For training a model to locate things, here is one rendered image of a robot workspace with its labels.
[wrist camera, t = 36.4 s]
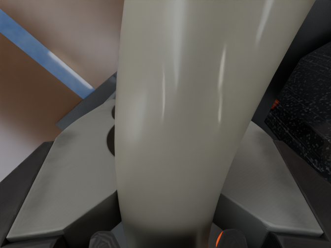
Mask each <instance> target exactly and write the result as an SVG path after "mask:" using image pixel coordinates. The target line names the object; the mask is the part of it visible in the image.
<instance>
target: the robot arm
mask: <svg viewBox="0 0 331 248"><path fill-rule="evenodd" d="M114 140H115V99H111V100H109V101H107V102H105V103H104V104H102V105H100V106H99V107H97V108H96V109H94V110H92V111H91V112H89V113H87V114H86V115H84V116H82V117H80V118H79V119H77V120H76V121H75V122H73V123H72V124H71V125H69V126H68V127H67V128H66V129H65V130H63V131H62V132H61V133H60V134H59V135H58V136H57V137H56V138H55V139H54V140H53V141H49V142H43V143H42V144H41V145H40V146H39V147H38V148H37V149H35V150H34V151H33V152H32V153H31V154H30V155H29V156H28V157H27V158H26V159H25V160H24V161H23V162H21V163H20V164H19V165H18V166H17V167H16V168H15V169H14V170H13V171H12V172H11V173H10V174H8V175H7V176H6V177H5V178H4V179H3V180H2V181H1V182H0V248H120V246H119V244H118V242H117V240H116V238H115V236H114V234H113V233H112V232H110V231H111V230H112V229H113V228H114V227H116V226H117V225H118V224H119V223H120V222H121V221H122V220H121V214H120V208H119V201H118V193H117V184H116V171H115V144H114ZM212 222H213V223H214V224H215V225H217V226H218V227H219V228H221V229H222V230H223V232H222V234H221V237H220V239H219V242H218V244H217V246H216V248H331V184H330V183H329V182H328V181H327V180H326V179H325V178H324V177H323V176H321V175H320V174H319V173H318V172H317V171H316V170H315V169H314V168H312V167H311V166H310V165H309V164H308V163H307V162H306V161H305V160H303V159H302V158H301V157H300V156H299V155H298V154H297V153H295V152H294V151H293V150H292V149H291V148H290V147H289V146H288V145H286V144H285V143H284V142H283V141H276V140H273V139H272V138H271V137H270V136H269V135H268V134H267V133H266V132H265V131H264V130H262V129H261V128H260V127H259V126H258V125H256V124H255V123H254V122H252V121H250V123H249V125H248V128H247V130H246V132H245V134H244V136H243V138H242V140H241V142H240V145H239V147H238V149H237V152H236V154H235V156H234V158H233V161H232V164H231V166H230V169H229V171H228V174H227V176H226V179H225V182H224V185H223V188H222V191H221V193H220V196H219V199H218V203H217V206H216V210H215V213H214V217H213V221H212Z"/></svg>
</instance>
